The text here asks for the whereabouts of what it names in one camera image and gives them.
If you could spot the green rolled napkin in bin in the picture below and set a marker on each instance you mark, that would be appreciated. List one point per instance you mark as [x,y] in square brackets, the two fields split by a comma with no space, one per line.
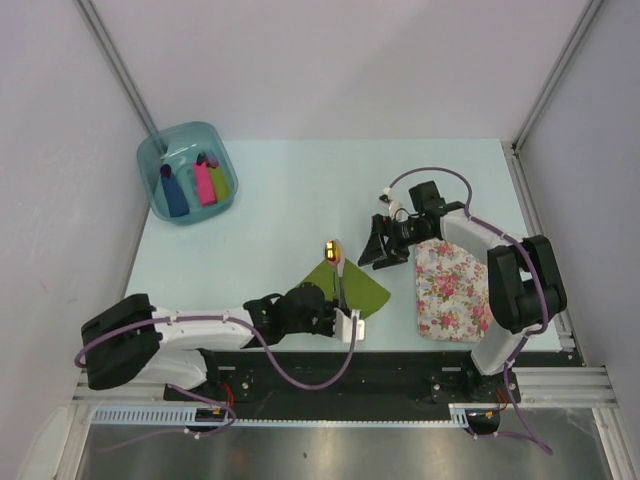
[220,183]

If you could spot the pink rolled napkin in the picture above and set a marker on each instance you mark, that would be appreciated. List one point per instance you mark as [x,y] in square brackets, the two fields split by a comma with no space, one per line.
[204,186]

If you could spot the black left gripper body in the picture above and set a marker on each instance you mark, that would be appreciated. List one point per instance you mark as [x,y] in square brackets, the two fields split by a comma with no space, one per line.
[321,322]

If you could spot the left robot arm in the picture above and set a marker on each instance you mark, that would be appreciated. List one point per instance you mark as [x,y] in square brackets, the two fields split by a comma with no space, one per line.
[135,340]

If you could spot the blue rolled napkin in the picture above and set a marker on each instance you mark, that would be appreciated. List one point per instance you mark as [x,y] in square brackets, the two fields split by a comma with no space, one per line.
[174,195]

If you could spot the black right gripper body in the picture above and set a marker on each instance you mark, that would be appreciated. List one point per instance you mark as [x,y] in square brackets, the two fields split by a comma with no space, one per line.
[401,234]

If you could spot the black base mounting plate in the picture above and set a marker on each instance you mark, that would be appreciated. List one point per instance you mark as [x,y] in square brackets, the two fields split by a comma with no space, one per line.
[376,387]

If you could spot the iridescent gold spoon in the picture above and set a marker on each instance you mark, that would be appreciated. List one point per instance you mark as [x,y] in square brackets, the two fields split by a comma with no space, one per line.
[335,258]

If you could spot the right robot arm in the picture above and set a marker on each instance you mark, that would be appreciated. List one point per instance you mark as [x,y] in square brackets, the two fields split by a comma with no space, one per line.
[525,288]

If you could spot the teal translucent plastic bin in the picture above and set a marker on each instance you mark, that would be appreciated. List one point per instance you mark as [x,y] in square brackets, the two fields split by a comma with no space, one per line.
[174,151]

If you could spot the green paper napkin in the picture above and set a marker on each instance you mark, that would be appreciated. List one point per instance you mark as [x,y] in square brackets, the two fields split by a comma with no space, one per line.
[361,291]

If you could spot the floral fabric pouch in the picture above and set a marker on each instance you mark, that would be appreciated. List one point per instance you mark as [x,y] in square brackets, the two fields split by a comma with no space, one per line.
[452,298]

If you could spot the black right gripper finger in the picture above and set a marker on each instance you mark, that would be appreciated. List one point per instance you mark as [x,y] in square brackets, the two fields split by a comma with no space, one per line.
[374,250]
[389,261]

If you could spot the white cable duct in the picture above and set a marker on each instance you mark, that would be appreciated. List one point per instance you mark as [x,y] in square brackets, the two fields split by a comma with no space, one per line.
[144,415]

